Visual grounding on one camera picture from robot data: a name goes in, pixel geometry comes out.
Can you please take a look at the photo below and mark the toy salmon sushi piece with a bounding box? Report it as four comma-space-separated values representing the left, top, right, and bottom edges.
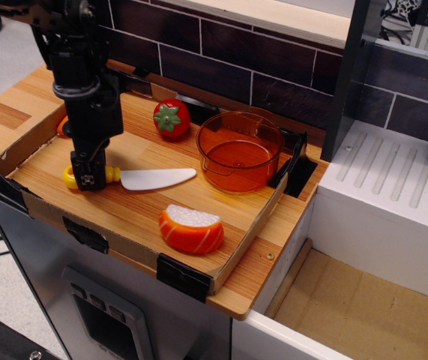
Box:
159, 204, 224, 254

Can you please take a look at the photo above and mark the orange toy carrot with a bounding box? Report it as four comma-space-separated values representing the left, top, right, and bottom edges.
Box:
57, 115, 71, 138

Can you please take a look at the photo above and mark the cardboard fence with black tape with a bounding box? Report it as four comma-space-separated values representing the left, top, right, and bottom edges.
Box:
0, 67, 327, 314

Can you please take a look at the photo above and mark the orange transparent plastic pot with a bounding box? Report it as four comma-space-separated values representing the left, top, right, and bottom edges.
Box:
196, 111, 284, 193

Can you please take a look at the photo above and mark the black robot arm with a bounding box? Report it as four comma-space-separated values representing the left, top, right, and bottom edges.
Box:
0, 1, 123, 191

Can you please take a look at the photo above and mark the dark grey shelf post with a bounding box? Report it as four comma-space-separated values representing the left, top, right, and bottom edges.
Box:
321, 1, 385, 161

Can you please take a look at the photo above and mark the white toy sink unit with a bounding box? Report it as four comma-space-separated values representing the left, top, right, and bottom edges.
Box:
232, 122, 428, 359

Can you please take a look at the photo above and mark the red toy tomato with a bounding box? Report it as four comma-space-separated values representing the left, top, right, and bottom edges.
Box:
153, 98, 191, 138

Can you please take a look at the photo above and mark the yellow handled white toy knife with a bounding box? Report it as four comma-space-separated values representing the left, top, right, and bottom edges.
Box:
62, 166, 197, 191

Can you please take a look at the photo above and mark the grey toy oven front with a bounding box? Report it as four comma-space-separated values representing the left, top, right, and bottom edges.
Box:
62, 267, 154, 359

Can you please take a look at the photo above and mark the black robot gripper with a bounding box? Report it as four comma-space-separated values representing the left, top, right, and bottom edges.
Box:
52, 67, 124, 191

